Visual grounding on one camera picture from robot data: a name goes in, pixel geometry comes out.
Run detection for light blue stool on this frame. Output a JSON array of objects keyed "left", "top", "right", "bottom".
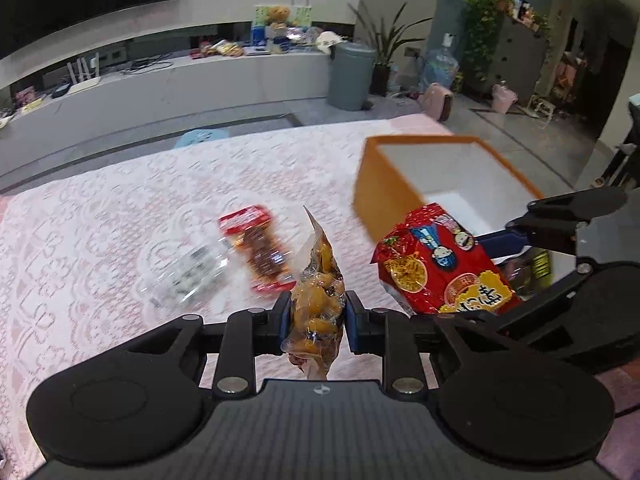
[{"left": 175, "top": 129, "right": 232, "bottom": 149}]

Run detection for clear green snack packet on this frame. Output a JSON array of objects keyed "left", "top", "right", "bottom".
[{"left": 144, "top": 242, "right": 232, "bottom": 307}]

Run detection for orange cardboard box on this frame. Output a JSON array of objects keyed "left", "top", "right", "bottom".
[{"left": 352, "top": 134, "right": 546, "bottom": 261}]

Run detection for pink bucket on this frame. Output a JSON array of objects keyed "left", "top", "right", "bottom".
[{"left": 491, "top": 81, "right": 519, "bottom": 114}]

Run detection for grey drawer cabinet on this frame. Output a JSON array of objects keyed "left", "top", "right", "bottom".
[{"left": 480, "top": 12, "right": 551, "bottom": 104}]

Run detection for long grey TV console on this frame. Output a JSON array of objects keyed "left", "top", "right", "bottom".
[{"left": 0, "top": 22, "right": 334, "bottom": 177}]

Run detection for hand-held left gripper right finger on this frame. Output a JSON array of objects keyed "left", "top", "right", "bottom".
[{"left": 344, "top": 290, "right": 507, "bottom": 397}]

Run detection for green gift box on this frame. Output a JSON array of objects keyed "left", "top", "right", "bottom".
[{"left": 254, "top": 4, "right": 314, "bottom": 29}]

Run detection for pink bag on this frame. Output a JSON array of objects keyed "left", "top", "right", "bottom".
[{"left": 420, "top": 82, "right": 455, "bottom": 122}]

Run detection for large red snack packet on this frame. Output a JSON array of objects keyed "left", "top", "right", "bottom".
[{"left": 370, "top": 203, "right": 516, "bottom": 317}]

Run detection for white router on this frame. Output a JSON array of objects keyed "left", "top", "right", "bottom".
[{"left": 66, "top": 55, "right": 101, "bottom": 95}]

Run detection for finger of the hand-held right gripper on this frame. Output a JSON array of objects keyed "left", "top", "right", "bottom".
[
  {"left": 474, "top": 187, "right": 629, "bottom": 262},
  {"left": 499, "top": 261, "right": 599, "bottom": 342}
]

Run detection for white cap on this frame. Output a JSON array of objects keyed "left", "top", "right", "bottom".
[{"left": 316, "top": 31, "right": 346, "bottom": 55}]

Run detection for clear bag of yellow snacks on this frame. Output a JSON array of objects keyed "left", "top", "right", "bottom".
[{"left": 281, "top": 205, "right": 347, "bottom": 387}]

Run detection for long-leaf potted plant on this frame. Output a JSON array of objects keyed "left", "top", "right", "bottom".
[{"left": 347, "top": 2, "right": 434, "bottom": 99}]

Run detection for blue water jug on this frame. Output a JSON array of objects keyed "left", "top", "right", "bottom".
[{"left": 425, "top": 32, "right": 460, "bottom": 94}]

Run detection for small red packet brown snack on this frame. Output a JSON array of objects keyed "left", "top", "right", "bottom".
[{"left": 217, "top": 205, "right": 297, "bottom": 294}]

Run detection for black cables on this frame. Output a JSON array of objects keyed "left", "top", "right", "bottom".
[{"left": 122, "top": 57, "right": 174, "bottom": 74}]

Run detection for white lace tablecloth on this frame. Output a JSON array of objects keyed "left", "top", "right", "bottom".
[{"left": 0, "top": 112, "right": 457, "bottom": 480}]

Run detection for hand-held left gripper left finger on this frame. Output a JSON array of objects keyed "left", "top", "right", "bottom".
[{"left": 115, "top": 290, "right": 296, "bottom": 397}]

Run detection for small white step stool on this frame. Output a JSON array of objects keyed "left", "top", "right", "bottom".
[{"left": 530, "top": 95, "right": 556, "bottom": 120}]

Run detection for brown teddy bear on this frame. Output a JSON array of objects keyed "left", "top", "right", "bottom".
[{"left": 265, "top": 5, "right": 292, "bottom": 29}]

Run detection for black packet with yellow print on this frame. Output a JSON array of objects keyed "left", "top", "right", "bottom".
[{"left": 500, "top": 249, "right": 552, "bottom": 304}]

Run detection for grey trash bin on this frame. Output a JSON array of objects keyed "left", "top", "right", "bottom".
[{"left": 327, "top": 41, "right": 376, "bottom": 111}]

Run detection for dark metal frame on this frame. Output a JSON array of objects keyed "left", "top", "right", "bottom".
[{"left": 597, "top": 109, "right": 640, "bottom": 189}]

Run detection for pile of snack packets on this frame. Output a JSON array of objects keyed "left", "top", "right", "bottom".
[{"left": 192, "top": 39, "right": 246, "bottom": 59}]

